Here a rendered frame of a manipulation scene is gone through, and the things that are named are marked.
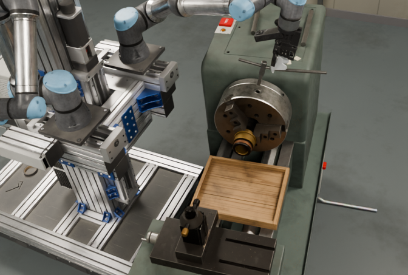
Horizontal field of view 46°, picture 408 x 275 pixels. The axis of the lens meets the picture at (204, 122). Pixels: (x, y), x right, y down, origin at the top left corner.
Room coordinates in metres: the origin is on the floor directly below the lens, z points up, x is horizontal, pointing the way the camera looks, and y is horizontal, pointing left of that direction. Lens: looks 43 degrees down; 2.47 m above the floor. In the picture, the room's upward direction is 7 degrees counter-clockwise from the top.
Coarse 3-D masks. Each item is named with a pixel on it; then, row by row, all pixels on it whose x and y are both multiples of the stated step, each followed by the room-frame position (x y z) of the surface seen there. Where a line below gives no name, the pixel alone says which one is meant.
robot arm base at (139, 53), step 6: (138, 42) 1.93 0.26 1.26; (144, 42) 1.97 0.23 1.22; (120, 48) 1.95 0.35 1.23; (126, 48) 1.92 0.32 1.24; (132, 48) 1.92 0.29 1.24; (138, 48) 1.92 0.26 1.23; (144, 48) 1.95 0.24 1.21; (120, 54) 1.94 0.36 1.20; (126, 54) 1.91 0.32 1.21; (132, 54) 1.91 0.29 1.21; (138, 54) 1.91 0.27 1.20; (144, 54) 1.93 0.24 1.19; (120, 60) 1.94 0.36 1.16; (126, 60) 1.91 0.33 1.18; (132, 60) 1.90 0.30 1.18; (138, 60) 1.90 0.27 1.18
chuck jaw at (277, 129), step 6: (258, 126) 1.42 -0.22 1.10; (264, 126) 1.41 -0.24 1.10; (270, 126) 1.41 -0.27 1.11; (276, 126) 1.40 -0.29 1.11; (282, 126) 1.40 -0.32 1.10; (258, 132) 1.38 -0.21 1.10; (264, 132) 1.38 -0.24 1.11; (270, 132) 1.38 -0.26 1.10; (276, 132) 1.37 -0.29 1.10; (258, 138) 1.36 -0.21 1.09; (264, 138) 1.37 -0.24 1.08
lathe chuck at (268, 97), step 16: (224, 96) 1.54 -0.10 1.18; (240, 96) 1.47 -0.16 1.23; (256, 96) 1.46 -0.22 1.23; (272, 96) 1.47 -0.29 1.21; (224, 112) 1.50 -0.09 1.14; (256, 112) 1.44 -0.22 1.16; (272, 112) 1.42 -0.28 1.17; (288, 112) 1.46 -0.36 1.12; (224, 128) 1.50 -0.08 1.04; (256, 144) 1.45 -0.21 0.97; (272, 144) 1.42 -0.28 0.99
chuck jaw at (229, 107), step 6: (228, 102) 1.49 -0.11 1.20; (228, 108) 1.46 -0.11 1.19; (234, 108) 1.45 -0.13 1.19; (228, 114) 1.45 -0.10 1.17; (234, 114) 1.44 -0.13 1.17; (240, 114) 1.45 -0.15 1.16; (234, 120) 1.42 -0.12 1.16; (240, 120) 1.42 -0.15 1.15; (246, 120) 1.44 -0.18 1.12; (234, 126) 1.42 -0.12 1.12; (240, 126) 1.39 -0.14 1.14
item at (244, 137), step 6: (240, 132) 1.38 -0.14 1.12; (246, 132) 1.37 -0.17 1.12; (252, 132) 1.39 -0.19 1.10; (234, 138) 1.37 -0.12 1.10; (240, 138) 1.35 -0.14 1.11; (246, 138) 1.34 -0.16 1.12; (252, 138) 1.35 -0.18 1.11; (234, 144) 1.33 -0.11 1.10; (240, 144) 1.32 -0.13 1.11; (246, 144) 1.32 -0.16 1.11; (252, 144) 1.33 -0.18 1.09; (234, 150) 1.33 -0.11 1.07; (240, 150) 1.35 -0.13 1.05; (246, 150) 1.34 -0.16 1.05
